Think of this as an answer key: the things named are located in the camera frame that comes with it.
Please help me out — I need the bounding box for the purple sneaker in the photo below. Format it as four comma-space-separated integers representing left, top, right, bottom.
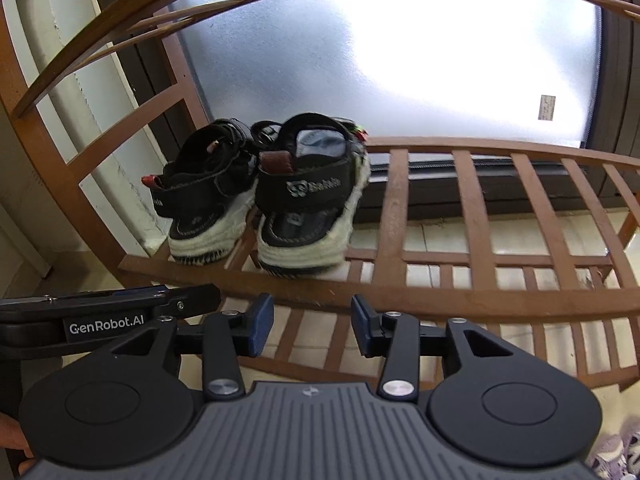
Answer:
585, 420, 640, 480

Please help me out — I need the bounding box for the wooden shoe rack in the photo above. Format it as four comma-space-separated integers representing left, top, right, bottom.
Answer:
0, 0, 640, 391

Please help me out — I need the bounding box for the person's left hand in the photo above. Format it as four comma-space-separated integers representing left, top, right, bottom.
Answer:
0, 412, 35, 463

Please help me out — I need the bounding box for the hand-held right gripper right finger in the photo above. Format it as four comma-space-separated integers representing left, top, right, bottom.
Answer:
351, 294, 518, 402

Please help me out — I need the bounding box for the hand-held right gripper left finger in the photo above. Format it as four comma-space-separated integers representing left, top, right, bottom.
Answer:
112, 292, 275, 402

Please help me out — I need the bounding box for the black sport sandal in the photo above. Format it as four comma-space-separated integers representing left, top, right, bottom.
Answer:
250, 112, 372, 277
141, 117, 263, 267

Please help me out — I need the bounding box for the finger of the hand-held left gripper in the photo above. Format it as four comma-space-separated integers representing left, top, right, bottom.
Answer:
107, 283, 222, 320

